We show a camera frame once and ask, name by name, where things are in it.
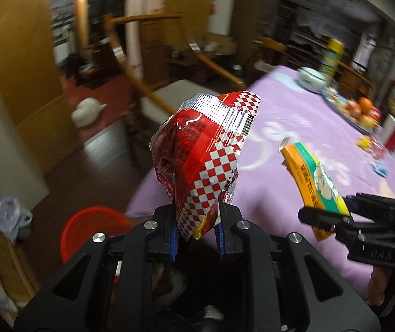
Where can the wooden chair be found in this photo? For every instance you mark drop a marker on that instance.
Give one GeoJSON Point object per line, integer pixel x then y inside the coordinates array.
{"type": "Point", "coordinates": [273, 45]}
{"type": "Point", "coordinates": [353, 72]}

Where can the clear jar with red label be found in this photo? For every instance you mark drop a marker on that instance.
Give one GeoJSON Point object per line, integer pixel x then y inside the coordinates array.
{"type": "Point", "coordinates": [378, 146]}

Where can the grey chair cushion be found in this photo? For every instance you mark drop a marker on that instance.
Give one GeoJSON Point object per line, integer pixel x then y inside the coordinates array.
{"type": "Point", "coordinates": [176, 91]}

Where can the white red curtain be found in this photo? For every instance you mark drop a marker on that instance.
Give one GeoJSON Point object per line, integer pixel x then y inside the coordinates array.
{"type": "Point", "coordinates": [142, 24]}

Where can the red plastic basket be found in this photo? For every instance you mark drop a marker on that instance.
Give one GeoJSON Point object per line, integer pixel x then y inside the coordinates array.
{"type": "Point", "coordinates": [86, 224]}

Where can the white lidded ceramic bowl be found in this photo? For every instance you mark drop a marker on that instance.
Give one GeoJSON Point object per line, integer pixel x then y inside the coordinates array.
{"type": "Point", "coordinates": [309, 79]}

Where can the red wrapped fruit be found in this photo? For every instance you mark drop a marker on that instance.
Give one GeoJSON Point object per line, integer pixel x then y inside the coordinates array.
{"type": "Point", "coordinates": [353, 109]}

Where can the orange green snack packet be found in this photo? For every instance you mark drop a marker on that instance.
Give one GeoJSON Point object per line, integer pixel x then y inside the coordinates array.
{"type": "Point", "coordinates": [308, 176]}

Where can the person's right hand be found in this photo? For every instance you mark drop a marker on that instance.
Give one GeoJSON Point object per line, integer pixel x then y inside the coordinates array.
{"type": "Point", "coordinates": [379, 285]}

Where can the yellow apple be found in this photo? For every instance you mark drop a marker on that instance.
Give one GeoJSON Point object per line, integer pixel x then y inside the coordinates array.
{"type": "Point", "coordinates": [367, 121]}

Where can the grey plastic bag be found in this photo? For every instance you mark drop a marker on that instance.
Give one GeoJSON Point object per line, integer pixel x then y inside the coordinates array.
{"type": "Point", "coordinates": [8, 211]}

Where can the wooden armchair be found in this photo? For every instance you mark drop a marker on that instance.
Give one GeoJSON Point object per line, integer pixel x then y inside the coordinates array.
{"type": "Point", "coordinates": [149, 18]}

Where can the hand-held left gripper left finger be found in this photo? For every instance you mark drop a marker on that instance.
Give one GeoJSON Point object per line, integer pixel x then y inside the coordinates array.
{"type": "Point", "coordinates": [173, 245]}

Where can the red checkered snack packet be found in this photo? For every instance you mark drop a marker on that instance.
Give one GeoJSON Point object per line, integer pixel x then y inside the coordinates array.
{"type": "Point", "coordinates": [197, 145]}

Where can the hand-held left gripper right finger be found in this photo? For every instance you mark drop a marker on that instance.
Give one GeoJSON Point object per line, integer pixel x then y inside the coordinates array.
{"type": "Point", "coordinates": [221, 243]}

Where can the orange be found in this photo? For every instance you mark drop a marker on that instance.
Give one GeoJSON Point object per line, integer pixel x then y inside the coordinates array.
{"type": "Point", "coordinates": [365, 104]}

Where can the blue plate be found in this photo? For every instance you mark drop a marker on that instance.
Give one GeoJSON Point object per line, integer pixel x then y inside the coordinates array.
{"type": "Point", "coordinates": [335, 107]}

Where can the small yellow wrapper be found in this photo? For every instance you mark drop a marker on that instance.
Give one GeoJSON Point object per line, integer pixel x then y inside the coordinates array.
{"type": "Point", "coordinates": [364, 143]}

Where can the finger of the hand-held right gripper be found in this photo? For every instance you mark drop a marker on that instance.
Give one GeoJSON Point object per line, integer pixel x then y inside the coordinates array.
{"type": "Point", "coordinates": [377, 205]}
{"type": "Point", "coordinates": [322, 218]}

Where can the purple printed blanket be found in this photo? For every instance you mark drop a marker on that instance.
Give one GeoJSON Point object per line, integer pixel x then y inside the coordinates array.
{"type": "Point", "coordinates": [287, 121]}

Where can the small blue wrapper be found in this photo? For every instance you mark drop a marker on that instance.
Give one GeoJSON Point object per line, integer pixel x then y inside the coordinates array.
{"type": "Point", "coordinates": [379, 168]}

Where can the yellow canister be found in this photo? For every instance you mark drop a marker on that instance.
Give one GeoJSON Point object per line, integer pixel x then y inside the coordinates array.
{"type": "Point", "coordinates": [334, 53]}

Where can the white cloth bundle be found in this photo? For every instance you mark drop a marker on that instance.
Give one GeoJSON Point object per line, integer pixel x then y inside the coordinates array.
{"type": "Point", "coordinates": [86, 110]}

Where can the red white box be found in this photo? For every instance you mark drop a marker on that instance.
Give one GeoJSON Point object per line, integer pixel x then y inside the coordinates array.
{"type": "Point", "coordinates": [389, 133]}

